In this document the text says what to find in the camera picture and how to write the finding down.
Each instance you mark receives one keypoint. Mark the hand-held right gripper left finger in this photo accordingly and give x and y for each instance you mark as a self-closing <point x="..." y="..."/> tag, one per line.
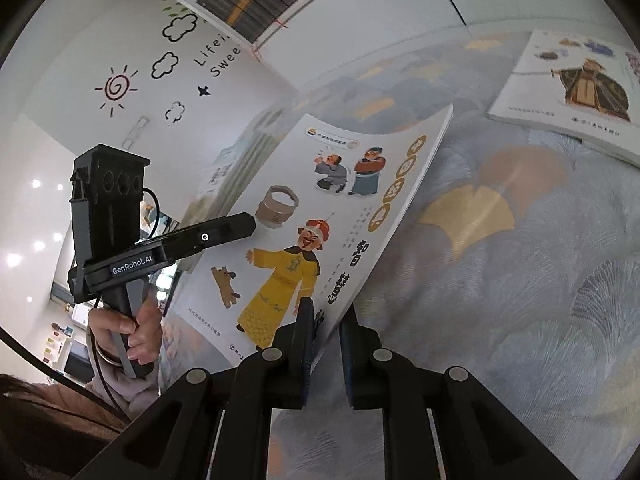
<point x="295" y="360"/>

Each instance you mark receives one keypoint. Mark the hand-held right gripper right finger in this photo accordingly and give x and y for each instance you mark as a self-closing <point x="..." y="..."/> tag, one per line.
<point x="350" y="360"/>

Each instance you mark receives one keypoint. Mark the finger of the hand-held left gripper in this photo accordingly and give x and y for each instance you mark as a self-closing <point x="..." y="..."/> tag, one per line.
<point x="210" y="235"/>

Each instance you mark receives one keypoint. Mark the white yellow-robed figure book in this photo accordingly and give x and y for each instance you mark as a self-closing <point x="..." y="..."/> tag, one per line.
<point x="310" y="200"/>

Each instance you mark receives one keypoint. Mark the white robed man book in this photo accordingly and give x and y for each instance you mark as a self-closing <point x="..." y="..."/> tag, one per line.
<point x="590" y="85"/>

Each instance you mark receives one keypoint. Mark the person's left forearm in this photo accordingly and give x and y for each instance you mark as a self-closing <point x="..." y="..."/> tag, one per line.
<point x="130" y="397"/>

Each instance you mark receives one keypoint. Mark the row of black books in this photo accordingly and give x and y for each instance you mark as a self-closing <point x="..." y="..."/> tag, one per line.
<point x="245" y="0"/>

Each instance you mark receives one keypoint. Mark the person's left hand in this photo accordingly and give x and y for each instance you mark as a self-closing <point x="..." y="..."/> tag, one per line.
<point x="147" y="335"/>

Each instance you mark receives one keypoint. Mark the small black cloud sticker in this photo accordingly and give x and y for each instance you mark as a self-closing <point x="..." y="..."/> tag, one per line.
<point x="175" y="122"/>
<point x="165" y="77"/>

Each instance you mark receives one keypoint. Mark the large black cloud sticker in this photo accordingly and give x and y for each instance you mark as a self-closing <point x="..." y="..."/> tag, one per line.
<point x="180" y="40"/>

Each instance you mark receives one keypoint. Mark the person's dark clothing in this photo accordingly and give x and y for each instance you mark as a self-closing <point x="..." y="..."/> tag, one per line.
<point x="40" y="425"/>

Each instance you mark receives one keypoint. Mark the red sun wall sticker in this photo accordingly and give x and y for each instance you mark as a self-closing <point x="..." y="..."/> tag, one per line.
<point x="117" y="87"/>

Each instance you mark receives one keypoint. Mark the black bird wall sticker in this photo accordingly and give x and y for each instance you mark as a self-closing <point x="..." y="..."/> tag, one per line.
<point x="203" y="91"/>

